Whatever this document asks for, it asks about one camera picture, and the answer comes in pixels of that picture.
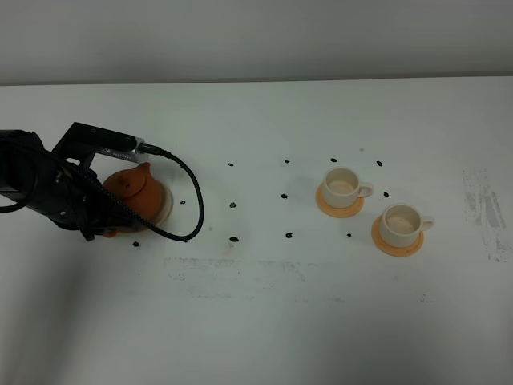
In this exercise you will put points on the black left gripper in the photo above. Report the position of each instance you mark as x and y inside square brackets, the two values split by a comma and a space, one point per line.
[75, 200]

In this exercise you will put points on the brown clay teapot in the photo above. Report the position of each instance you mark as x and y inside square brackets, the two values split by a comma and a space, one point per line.
[132, 186]

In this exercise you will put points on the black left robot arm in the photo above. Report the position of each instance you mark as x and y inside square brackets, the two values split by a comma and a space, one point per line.
[26, 169]

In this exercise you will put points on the beige round teapot coaster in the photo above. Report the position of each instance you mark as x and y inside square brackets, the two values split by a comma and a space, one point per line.
[158, 207]

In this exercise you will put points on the white teacup far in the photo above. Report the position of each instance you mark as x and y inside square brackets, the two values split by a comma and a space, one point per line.
[341, 187]

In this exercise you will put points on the white teacup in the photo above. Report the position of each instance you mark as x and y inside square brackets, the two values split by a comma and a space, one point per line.
[341, 187]
[401, 225]

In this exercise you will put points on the white teacup near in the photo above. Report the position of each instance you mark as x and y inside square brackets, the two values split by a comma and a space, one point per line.
[401, 225]

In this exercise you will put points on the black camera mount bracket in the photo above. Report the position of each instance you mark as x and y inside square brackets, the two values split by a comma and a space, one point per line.
[92, 138]

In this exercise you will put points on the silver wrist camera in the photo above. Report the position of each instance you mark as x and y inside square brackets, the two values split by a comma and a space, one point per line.
[128, 151]

